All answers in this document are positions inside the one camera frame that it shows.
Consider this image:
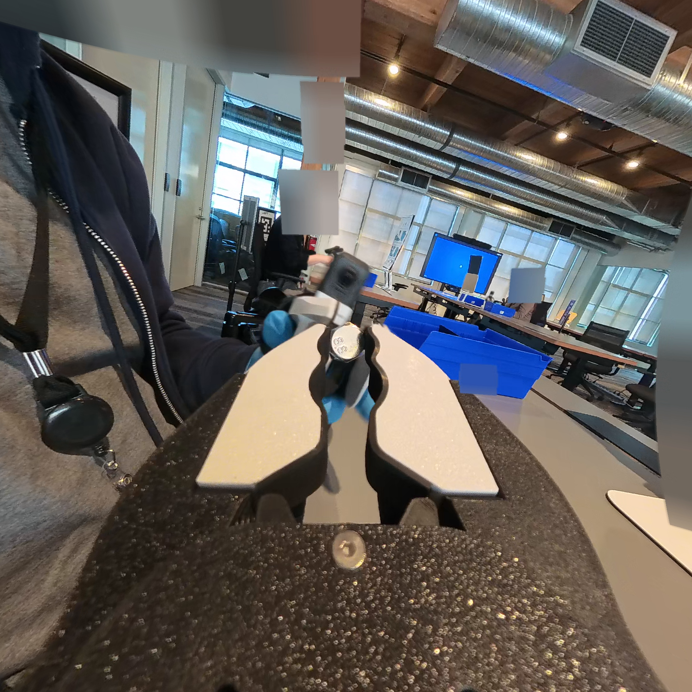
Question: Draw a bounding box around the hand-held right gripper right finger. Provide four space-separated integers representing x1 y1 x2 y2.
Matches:
365 324 500 497

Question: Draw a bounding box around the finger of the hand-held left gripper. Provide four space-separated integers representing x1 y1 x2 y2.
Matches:
288 294 340 326
346 361 372 408

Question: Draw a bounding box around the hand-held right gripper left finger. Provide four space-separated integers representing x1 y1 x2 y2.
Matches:
195 323 329 492

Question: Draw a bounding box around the steel hex bolt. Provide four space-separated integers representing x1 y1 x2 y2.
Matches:
326 323 364 360

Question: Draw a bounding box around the person's left forearm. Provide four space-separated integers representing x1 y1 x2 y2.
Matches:
157 303 266 412

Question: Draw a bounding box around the person's left hand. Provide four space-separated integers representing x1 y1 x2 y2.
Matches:
246 310 299 371

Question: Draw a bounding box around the black office chair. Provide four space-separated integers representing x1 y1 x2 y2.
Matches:
222 276 303 347
562 321 630 398
616 373 657 428

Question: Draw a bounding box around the white sign board stand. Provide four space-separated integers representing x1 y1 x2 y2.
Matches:
385 215 416 287

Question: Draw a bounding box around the black tripod stand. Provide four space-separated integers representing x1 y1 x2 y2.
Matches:
232 195 276 314

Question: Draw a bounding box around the blue screen monitor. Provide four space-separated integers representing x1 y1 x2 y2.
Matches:
422 232 505 297

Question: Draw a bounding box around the large blue plastic bin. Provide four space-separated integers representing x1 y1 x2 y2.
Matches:
384 305 553 401

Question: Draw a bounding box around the pale door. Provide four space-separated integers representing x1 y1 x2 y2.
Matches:
159 62 225 293

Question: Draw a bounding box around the black table strip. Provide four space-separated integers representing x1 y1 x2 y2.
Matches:
568 410 661 476

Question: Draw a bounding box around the long wooden desk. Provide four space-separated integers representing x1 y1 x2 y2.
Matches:
416 284 657 390

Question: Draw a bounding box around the black badge reel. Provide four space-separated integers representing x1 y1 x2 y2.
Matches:
32 349 133 490

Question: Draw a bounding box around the white stand base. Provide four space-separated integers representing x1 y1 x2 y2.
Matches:
607 489 692 575

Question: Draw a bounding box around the navy zip jacket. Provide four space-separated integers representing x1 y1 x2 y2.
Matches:
0 22 187 449

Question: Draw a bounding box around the black framed board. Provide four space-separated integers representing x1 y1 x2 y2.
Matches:
40 38 133 138

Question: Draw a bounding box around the grey vent grille box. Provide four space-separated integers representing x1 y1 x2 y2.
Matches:
546 0 678 90

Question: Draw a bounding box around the large silver air duct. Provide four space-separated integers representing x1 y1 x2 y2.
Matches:
435 0 692 158

